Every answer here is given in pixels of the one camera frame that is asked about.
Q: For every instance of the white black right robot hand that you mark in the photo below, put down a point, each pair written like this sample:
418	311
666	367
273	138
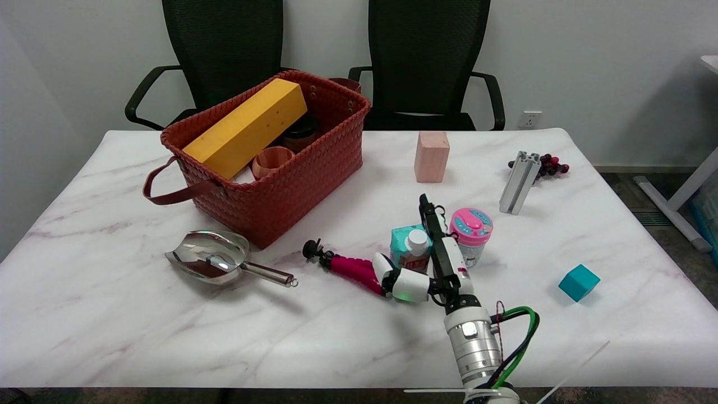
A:
451	264

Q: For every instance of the blue drink carton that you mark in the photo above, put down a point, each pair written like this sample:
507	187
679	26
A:
405	247

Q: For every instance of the pink lid plastic jar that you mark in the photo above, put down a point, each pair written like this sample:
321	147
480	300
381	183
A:
474	230

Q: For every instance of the pink black flexible tripod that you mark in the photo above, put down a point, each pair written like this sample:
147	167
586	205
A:
350	268

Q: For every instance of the silver aluminium extrusion bar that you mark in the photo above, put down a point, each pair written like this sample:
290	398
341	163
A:
519	182

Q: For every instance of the pink wooden block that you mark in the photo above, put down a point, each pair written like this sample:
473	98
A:
432	157

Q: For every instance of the teal cube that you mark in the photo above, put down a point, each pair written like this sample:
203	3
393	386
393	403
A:
578	282

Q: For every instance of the purple toy grapes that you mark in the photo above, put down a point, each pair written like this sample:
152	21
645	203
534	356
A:
552	166

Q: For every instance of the white zip tie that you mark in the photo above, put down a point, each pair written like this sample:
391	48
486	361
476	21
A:
578	367

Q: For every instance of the red woven basket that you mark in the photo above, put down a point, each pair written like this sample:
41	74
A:
291	185

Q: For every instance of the copper coloured cup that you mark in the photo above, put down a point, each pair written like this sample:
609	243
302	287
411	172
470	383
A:
272	161

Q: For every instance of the black mesh office chair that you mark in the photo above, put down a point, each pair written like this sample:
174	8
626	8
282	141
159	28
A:
224	50
426	56

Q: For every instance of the shiny metal scoop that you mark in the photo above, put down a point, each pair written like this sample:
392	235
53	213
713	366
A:
210	255

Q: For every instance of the long yellow box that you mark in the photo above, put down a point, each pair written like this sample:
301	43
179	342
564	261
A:
247	129

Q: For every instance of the white side desk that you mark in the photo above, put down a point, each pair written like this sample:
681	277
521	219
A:
687	185

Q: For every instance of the blue storage bin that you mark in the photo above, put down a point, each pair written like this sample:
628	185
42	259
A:
708	216

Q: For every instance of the white wall socket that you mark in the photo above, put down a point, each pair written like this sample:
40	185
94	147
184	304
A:
529	119

